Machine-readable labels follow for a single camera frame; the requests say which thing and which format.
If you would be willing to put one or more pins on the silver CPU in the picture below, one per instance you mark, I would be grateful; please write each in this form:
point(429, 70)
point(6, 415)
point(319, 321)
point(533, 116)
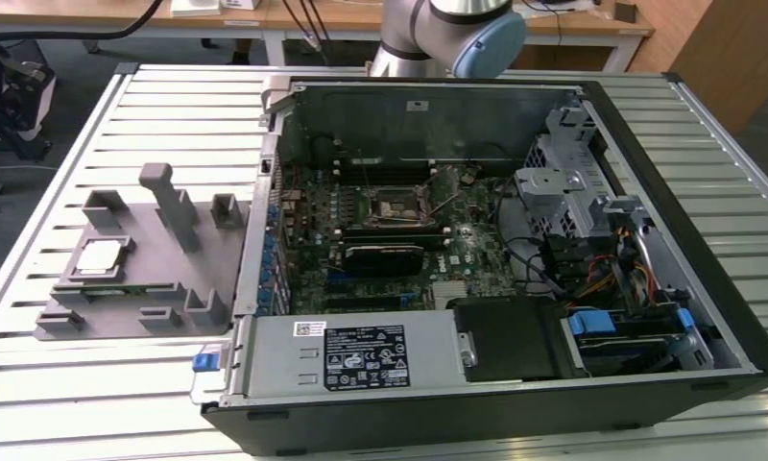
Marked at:
point(102, 257)

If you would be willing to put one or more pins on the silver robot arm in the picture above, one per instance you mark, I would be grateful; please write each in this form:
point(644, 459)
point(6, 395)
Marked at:
point(448, 29)

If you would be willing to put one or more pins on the CPU socket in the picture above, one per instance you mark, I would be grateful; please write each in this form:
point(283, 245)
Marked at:
point(393, 207)

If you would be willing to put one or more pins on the plain white box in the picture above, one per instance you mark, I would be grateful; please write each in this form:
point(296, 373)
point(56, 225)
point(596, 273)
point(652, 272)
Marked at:
point(194, 7)

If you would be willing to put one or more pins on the grey parts rack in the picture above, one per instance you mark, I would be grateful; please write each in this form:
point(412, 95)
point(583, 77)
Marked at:
point(146, 269)

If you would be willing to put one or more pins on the white box with print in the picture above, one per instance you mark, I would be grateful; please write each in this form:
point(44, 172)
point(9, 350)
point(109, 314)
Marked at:
point(240, 4)

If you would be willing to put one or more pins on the green RAM stick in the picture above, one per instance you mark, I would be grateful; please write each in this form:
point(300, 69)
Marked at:
point(128, 289)

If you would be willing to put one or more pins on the blue case latch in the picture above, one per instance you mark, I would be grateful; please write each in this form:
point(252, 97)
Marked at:
point(205, 362)

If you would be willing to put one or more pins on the silver power supply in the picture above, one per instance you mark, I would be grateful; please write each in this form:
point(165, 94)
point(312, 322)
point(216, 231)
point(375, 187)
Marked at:
point(275, 355)

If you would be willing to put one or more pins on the black graphics card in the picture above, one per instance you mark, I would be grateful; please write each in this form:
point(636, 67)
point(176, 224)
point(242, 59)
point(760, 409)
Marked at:
point(384, 261)

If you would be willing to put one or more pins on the round coin battery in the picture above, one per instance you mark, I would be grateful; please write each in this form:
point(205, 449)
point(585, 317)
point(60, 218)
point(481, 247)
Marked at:
point(467, 177)

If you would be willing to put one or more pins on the green motherboard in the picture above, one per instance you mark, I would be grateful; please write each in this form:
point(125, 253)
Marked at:
point(480, 240)

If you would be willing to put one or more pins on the small silver heatsink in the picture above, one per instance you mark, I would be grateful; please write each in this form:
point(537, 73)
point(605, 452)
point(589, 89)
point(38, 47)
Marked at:
point(449, 290)

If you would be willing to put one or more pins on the silver disk bay cage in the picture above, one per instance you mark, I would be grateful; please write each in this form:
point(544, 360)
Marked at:
point(544, 182)

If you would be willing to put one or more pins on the black plastic shroud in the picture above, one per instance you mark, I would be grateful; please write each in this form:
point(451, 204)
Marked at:
point(512, 336)

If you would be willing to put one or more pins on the small brown box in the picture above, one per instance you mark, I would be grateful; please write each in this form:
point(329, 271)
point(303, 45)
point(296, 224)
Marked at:
point(625, 12)

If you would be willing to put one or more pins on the black PC case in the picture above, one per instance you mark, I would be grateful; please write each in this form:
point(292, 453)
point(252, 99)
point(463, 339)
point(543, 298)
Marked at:
point(487, 422)

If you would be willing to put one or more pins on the blue disk carrier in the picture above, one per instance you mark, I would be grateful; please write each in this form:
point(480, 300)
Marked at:
point(588, 324)

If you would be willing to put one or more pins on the black disk drive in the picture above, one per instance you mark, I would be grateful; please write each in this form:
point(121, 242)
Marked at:
point(620, 357)

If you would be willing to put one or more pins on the wooden cabinet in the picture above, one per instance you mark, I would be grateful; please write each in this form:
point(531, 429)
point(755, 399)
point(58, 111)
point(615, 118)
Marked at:
point(730, 57)

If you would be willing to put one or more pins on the blue plastic clip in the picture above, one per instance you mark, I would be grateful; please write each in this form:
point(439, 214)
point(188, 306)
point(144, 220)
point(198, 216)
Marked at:
point(681, 321)

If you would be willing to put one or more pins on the silver disk bay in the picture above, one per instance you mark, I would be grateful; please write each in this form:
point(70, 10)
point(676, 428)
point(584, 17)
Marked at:
point(697, 350)

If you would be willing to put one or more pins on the wooden desk white frame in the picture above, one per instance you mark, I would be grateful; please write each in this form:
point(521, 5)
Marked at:
point(70, 19)
point(615, 26)

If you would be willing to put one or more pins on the blue bracket clip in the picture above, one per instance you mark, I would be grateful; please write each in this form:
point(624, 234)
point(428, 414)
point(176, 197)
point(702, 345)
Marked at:
point(264, 294)
point(268, 259)
point(265, 277)
point(270, 242)

